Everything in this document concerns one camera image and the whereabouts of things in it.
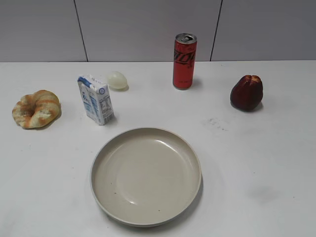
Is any blue white milk carton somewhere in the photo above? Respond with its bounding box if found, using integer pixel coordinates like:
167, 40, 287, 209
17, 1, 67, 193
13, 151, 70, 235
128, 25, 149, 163
77, 75, 114, 125

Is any beige round plate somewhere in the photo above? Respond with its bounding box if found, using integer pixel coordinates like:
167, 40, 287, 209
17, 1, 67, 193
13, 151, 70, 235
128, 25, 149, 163
90, 127, 202, 228

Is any pale white egg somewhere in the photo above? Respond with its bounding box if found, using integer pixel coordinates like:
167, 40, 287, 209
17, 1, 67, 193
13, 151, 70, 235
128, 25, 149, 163
107, 71, 128, 90

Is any red soda can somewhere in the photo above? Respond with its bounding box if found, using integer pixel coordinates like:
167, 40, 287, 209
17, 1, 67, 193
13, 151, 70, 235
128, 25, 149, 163
173, 33, 197, 90

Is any dark red wax apple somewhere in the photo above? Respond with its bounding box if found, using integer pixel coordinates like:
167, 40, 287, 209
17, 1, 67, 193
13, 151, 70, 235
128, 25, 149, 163
230, 75, 263, 112

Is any striped bread ring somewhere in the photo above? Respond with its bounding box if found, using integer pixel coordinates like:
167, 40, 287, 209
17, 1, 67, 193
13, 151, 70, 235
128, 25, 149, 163
11, 89, 62, 129

